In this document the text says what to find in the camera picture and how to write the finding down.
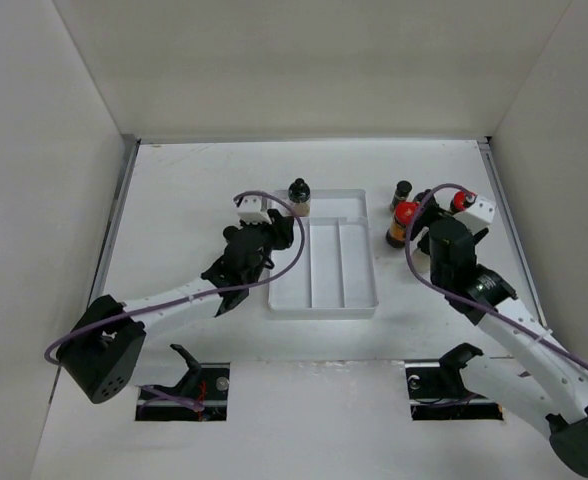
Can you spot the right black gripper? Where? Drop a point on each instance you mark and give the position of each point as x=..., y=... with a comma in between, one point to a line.
x=429, y=213

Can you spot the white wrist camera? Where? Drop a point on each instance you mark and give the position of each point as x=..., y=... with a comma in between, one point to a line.
x=251, y=210
x=478, y=215

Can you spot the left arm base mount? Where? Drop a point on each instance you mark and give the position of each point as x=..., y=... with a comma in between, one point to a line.
x=201, y=395

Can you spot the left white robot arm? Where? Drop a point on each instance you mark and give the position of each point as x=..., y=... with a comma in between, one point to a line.
x=102, y=350

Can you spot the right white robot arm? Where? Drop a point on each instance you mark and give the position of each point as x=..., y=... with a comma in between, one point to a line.
x=551, y=393

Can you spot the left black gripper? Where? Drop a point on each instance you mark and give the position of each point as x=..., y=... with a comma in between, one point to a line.
x=280, y=229

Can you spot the white divided organizer tray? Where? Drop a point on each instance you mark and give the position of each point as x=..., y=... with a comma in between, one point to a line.
x=334, y=277

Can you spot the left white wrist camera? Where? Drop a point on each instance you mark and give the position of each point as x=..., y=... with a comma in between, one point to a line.
x=251, y=210

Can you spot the black-cap round spice bottle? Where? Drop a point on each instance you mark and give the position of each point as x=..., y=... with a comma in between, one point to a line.
x=299, y=196

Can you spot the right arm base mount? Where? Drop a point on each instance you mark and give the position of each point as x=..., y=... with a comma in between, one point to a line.
x=436, y=391

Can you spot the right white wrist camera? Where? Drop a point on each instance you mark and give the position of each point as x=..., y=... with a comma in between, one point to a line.
x=478, y=215

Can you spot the black-cap dark spice bottle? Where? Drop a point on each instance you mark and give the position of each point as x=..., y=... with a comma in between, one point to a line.
x=402, y=191

